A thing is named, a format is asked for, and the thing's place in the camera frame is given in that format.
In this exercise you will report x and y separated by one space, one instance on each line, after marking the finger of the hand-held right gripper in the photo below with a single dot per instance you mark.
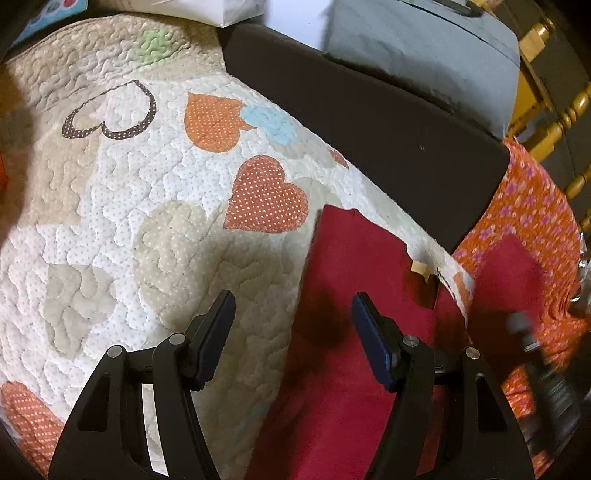
519 325

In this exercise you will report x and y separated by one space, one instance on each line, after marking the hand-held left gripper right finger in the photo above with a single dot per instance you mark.
369 337

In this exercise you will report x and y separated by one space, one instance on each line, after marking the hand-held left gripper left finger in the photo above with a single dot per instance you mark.
219 332

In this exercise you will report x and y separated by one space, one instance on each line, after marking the red garment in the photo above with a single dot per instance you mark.
332 277

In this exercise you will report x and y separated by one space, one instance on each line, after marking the orange floral cloth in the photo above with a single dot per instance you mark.
531 203

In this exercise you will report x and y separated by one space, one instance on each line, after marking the heart-patterned quilt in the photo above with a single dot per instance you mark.
138 230

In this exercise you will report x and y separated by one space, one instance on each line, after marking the yellow wooden chair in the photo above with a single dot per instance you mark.
568 115

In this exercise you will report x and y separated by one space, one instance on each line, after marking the dark brown cushion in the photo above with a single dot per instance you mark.
369 120

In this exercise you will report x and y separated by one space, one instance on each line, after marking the grey pillow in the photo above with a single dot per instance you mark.
429 55

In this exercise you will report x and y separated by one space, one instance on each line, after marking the white paper bag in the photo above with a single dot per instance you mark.
198 11

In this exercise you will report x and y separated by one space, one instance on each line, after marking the light blue printed box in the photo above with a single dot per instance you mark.
51 16

